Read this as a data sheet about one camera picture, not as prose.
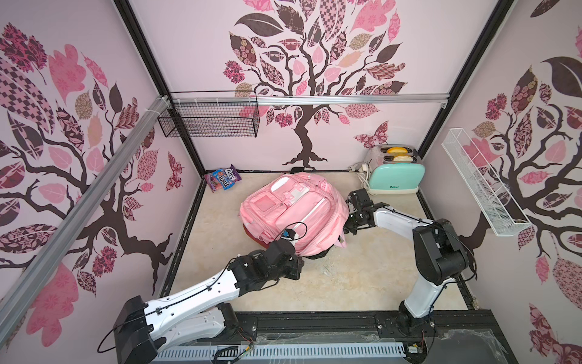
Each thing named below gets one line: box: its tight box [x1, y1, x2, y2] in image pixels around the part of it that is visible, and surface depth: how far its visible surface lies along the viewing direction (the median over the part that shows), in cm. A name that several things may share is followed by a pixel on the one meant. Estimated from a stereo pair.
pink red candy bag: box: [203, 172, 221, 193], surface depth 116 cm
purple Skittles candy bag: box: [224, 163, 242, 182], surface depth 120 cm
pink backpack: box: [239, 172, 350, 258], surface depth 89 cm
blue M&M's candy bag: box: [211, 168, 236, 191], surface depth 116 cm
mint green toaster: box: [367, 144, 426, 195], surface depth 105 cm
